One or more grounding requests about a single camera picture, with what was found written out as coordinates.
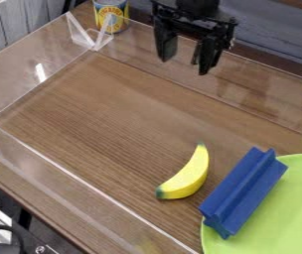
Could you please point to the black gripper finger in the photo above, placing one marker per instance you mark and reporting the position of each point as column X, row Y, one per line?
column 166, row 39
column 206, row 53

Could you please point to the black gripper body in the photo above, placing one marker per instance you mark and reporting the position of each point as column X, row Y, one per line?
column 197, row 16

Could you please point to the yellow toy banana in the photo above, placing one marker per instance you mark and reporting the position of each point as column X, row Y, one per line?
column 186, row 182

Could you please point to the green plate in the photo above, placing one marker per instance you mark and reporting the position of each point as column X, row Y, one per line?
column 273, row 231

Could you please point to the yellow labelled tin can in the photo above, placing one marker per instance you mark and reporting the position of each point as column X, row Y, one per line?
column 111, row 13

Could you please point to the blue plastic block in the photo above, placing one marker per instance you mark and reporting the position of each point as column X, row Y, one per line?
column 238, row 195

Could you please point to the clear acrylic barrier wall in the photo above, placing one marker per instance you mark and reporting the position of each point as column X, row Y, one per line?
column 100, row 124

